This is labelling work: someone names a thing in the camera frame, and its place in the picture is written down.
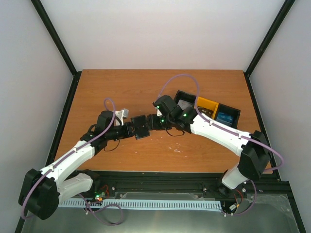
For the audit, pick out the black leather card holder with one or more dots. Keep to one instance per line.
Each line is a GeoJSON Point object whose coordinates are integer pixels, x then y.
{"type": "Point", "coordinates": [141, 130]}

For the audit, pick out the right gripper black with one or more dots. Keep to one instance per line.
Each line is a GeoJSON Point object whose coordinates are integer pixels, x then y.
{"type": "Point", "coordinates": [153, 124]}

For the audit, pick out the left black frame post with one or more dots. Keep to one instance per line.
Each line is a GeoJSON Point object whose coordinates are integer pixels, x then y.
{"type": "Point", "coordinates": [41, 11]}

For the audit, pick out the black frame post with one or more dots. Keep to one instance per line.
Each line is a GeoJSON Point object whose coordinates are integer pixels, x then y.
{"type": "Point", "coordinates": [41, 11]}
{"type": "Point", "coordinates": [284, 10]}

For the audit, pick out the yellow bin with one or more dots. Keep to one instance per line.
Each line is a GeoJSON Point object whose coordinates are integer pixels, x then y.
{"type": "Point", "coordinates": [209, 104]}

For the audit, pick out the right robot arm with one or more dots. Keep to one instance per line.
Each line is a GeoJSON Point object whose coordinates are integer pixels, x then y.
{"type": "Point", "coordinates": [251, 148]}

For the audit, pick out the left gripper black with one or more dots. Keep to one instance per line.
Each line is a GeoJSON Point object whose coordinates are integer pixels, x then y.
{"type": "Point", "coordinates": [129, 132]}

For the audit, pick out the blue cards stack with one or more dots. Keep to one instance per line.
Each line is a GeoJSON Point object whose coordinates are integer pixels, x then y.
{"type": "Point", "coordinates": [225, 118]}

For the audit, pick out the black bin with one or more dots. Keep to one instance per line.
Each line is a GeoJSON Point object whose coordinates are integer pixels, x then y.
{"type": "Point", "coordinates": [232, 111]}
{"type": "Point", "coordinates": [181, 95]}

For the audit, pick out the white cards stack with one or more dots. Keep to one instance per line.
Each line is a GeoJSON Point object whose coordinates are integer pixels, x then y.
{"type": "Point", "coordinates": [184, 104]}

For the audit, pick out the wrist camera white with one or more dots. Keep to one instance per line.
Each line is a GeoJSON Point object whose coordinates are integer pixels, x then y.
{"type": "Point", "coordinates": [120, 116]}
{"type": "Point", "coordinates": [158, 112]}

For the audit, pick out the black cards stack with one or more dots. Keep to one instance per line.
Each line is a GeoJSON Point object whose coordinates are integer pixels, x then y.
{"type": "Point", "coordinates": [206, 111]}

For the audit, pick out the light blue cable duct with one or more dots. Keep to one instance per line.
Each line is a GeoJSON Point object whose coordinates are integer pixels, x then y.
{"type": "Point", "coordinates": [200, 205]}

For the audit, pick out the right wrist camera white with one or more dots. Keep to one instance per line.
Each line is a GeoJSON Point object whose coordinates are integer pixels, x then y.
{"type": "Point", "coordinates": [158, 112]}

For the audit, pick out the right black frame post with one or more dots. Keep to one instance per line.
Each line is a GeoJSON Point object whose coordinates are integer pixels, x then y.
{"type": "Point", "coordinates": [284, 10]}

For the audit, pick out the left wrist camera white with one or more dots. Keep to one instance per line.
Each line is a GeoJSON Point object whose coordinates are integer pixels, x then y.
{"type": "Point", "coordinates": [120, 116]}

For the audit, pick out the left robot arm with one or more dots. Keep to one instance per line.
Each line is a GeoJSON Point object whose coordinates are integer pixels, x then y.
{"type": "Point", "coordinates": [43, 190]}

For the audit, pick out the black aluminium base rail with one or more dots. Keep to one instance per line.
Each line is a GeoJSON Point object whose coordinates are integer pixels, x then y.
{"type": "Point", "coordinates": [201, 184]}

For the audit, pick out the green led circuit board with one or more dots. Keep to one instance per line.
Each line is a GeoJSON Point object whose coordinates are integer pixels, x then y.
{"type": "Point", "coordinates": [101, 195]}

